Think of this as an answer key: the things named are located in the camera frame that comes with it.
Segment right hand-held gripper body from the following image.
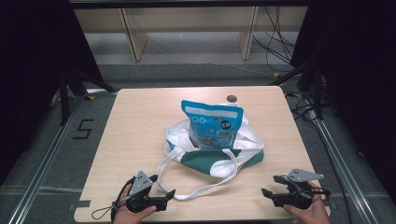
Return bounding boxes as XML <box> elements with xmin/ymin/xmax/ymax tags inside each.
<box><xmin>272</xmin><ymin>168</ymin><xmax>332</xmax><ymax>210</ymax></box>

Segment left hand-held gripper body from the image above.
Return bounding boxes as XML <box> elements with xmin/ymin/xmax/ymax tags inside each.
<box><xmin>123</xmin><ymin>170</ymin><xmax>170</xmax><ymax>215</ymax></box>

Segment white tote bag colourful patches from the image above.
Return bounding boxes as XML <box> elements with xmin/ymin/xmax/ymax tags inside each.
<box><xmin>156</xmin><ymin>102</ymin><xmax>266</xmax><ymax>201</ymax></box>

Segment blue snack bag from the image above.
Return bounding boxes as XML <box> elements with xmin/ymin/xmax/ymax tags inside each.
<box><xmin>180</xmin><ymin>99</ymin><xmax>245</xmax><ymax>151</ymax></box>

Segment person's right hand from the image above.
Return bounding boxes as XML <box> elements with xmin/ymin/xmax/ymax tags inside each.
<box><xmin>282</xmin><ymin>181</ymin><xmax>332</xmax><ymax>224</ymax></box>

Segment person's left hand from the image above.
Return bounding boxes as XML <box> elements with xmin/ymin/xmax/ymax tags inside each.
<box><xmin>111</xmin><ymin>186</ymin><xmax>159</xmax><ymax>224</ymax></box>

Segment black metal stand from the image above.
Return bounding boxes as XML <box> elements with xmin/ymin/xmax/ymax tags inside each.
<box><xmin>268</xmin><ymin>61</ymin><xmax>325</xmax><ymax>121</ymax></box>
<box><xmin>58</xmin><ymin>65</ymin><xmax>118</xmax><ymax>126</ymax></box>

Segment black curtain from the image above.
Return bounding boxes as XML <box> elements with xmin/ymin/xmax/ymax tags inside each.
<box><xmin>290</xmin><ymin>0</ymin><xmax>396</xmax><ymax>200</ymax></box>
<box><xmin>0</xmin><ymin>0</ymin><xmax>105</xmax><ymax>187</ymax></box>

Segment light wooden shelf unit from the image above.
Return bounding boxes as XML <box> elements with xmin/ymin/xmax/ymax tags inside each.
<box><xmin>74</xmin><ymin>6</ymin><xmax>309</xmax><ymax>63</ymax></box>

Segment black overhead beam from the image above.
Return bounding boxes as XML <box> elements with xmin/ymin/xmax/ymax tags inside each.
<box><xmin>69</xmin><ymin>0</ymin><xmax>310</xmax><ymax>9</ymax></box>

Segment aluminium floor rail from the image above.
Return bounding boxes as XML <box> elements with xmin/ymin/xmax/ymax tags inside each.
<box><xmin>305</xmin><ymin>108</ymin><xmax>379</xmax><ymax>224</ymax></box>
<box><xmin>7</xmin><ymin>89</ymin><xmax>120</xmax><ymax>224</ymax></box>

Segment black floor cables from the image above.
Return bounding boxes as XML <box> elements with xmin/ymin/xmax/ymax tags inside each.
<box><xmin>285</xmin><ymin>91</ymin><xmax>322</xmax><ymax>123</ymax></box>

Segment bundle of black cables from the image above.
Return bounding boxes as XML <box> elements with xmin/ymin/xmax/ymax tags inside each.
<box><xmin>251</xmin><ymin>6</ymin><xmax>297</xmax><ymax>75</ymax></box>

